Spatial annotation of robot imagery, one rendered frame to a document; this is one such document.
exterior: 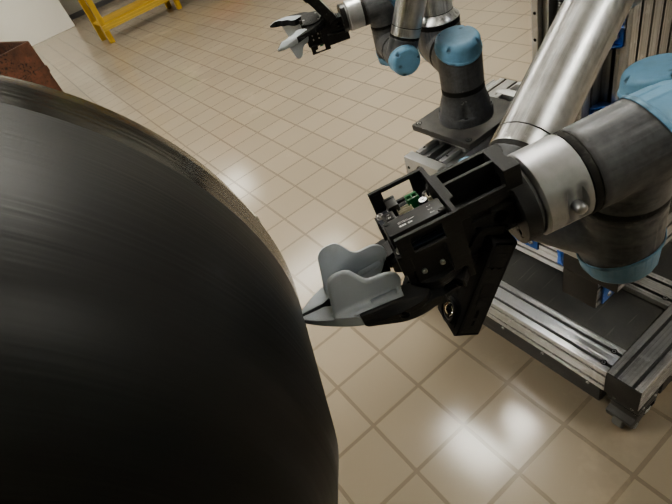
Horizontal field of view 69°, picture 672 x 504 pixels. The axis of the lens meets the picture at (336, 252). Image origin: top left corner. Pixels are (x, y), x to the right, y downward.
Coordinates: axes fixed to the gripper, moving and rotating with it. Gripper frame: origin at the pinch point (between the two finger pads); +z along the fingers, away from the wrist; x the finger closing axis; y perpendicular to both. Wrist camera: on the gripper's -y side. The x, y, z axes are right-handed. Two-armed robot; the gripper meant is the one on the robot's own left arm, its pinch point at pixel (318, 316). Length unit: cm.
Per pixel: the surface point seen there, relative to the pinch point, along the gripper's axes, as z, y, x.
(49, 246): 5.8, 22.6, 11.0
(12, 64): 199, -28, -464
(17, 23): 330, -36, -904
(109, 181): 4.8, 21.2, 3.8
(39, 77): 191, -47, -472
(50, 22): 290, -56, -916
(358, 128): -34, -116, -241
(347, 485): 30, -111, -40
